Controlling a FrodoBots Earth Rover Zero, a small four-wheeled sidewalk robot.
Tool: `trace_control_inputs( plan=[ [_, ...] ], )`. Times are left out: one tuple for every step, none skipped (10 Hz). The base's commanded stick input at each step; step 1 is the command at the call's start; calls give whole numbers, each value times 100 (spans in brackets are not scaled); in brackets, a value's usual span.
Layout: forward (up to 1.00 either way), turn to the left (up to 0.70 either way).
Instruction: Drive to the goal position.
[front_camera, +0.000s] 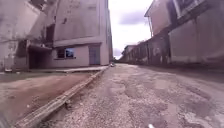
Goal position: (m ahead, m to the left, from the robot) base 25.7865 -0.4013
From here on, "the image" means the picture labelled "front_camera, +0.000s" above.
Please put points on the robot's own part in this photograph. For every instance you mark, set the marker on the robot's own part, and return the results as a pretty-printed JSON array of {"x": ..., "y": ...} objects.
[{"x": 150, "y": 126}]

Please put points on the concrete slab pavement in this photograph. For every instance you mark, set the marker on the concrete slab pavement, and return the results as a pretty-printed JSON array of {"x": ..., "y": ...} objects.
[{"x": 76, "y": 69}]

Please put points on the large grey concrete building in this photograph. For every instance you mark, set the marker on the large grey concrete building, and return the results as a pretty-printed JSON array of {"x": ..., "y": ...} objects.
[{"x": 80, "y": 26}]

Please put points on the cracked grey asphalt road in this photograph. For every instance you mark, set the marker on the cracked grey asphalt road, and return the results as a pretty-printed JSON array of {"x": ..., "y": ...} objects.
[{"x": 140, "y": 96}]

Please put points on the brown dirt ground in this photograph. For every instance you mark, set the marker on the brown dirt ground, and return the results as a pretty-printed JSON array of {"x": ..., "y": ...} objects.
[{"x": 30, "y": 91}]

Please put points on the concrete kerb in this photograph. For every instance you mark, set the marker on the concrete kerb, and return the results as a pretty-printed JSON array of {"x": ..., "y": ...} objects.
[{"x": 50, "y": 107}]

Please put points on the row of low buildings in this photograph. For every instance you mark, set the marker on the row of low buildings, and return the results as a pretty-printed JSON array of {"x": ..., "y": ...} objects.
[{"x": 133, "y": 53}]

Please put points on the weathered grey building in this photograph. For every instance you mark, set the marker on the weathered grey building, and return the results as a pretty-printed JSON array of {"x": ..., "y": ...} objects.
[{"x": 196, "y": 36}]

